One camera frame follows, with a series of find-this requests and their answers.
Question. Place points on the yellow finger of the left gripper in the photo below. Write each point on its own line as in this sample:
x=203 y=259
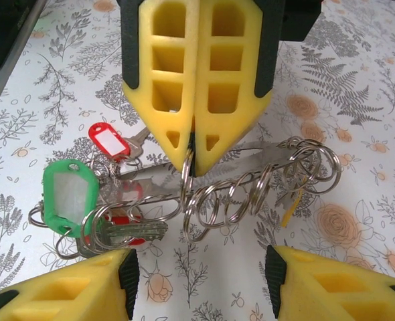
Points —
x=247 y=83
x=144 y=100

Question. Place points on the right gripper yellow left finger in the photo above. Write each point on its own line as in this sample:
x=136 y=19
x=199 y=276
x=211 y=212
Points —
x=67 y=294

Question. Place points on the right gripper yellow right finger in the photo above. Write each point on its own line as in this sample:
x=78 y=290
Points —
x=334 y=291

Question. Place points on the silver metal key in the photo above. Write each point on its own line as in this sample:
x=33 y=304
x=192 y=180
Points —
x=140 y=231
x=282 y=200
x=138 y=142

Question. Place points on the large oblong metal keyring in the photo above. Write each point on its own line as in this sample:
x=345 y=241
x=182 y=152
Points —
x=251 y=157

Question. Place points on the green plastic key tag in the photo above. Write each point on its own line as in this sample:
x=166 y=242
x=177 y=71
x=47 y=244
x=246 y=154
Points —
x=70 y=197

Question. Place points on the floral patterned table sheet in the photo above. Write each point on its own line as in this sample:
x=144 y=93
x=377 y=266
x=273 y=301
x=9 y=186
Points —
x=351 y=167

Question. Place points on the long aluminium base rail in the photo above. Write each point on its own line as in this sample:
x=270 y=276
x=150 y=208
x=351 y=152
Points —
x=13 y=60

